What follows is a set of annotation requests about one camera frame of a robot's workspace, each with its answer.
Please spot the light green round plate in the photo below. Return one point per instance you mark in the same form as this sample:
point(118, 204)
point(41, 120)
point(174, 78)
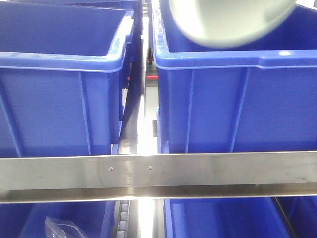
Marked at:
point(228, 23)

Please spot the blue plastic bin left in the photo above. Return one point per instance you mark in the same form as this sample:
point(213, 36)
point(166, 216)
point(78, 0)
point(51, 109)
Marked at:
point(61, 68)

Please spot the blue plastic bin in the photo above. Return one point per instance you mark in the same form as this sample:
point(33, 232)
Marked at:
point(61, 68)
point(258, 97)

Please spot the blue plastic bin right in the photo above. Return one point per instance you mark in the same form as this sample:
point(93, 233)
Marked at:
point(258, 97)

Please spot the roller conveyor track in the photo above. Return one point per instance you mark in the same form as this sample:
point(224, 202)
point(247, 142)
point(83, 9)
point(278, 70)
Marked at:
point(122, 218)

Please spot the blue bin lower left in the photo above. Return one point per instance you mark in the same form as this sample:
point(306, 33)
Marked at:
point(27, 220)

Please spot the clear plastic bag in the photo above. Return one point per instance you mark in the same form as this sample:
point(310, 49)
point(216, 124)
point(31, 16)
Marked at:
point(56, 228)

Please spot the blue bin lower right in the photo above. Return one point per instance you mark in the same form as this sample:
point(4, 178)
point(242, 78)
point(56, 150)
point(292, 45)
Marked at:
point(241, 217)

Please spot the stainless steel shelf rail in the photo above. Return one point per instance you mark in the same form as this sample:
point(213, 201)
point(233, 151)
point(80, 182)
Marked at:
point(160, 176)

